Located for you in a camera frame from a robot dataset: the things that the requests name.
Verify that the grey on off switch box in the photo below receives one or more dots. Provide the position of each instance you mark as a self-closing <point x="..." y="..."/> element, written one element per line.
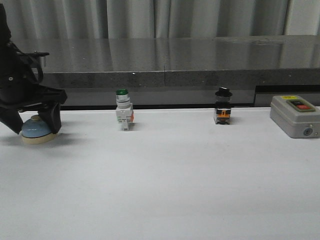
<point x="297" y="117"/>

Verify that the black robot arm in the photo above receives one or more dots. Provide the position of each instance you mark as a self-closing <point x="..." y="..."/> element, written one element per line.
<point x="5" y="36"/>

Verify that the black selector knob switch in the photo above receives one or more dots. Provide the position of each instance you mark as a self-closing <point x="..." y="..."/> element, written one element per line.
<point x="222" y="111"/>

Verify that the dark granite counter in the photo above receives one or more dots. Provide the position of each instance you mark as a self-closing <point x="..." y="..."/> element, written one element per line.
<point x="183" y="72"/>

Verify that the green push button switch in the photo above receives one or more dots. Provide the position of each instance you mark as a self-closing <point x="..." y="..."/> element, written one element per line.
<point x="124" y="109"/>

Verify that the grey curtain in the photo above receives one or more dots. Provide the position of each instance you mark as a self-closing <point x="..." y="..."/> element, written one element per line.
<point x="133" y="19"/>

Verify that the blue and cream call bell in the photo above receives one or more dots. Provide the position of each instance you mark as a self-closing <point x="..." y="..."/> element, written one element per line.
<point x="36" y="131"/>

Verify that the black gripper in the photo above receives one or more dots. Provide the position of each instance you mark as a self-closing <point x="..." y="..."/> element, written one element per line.
<point x="21" y="75"/>

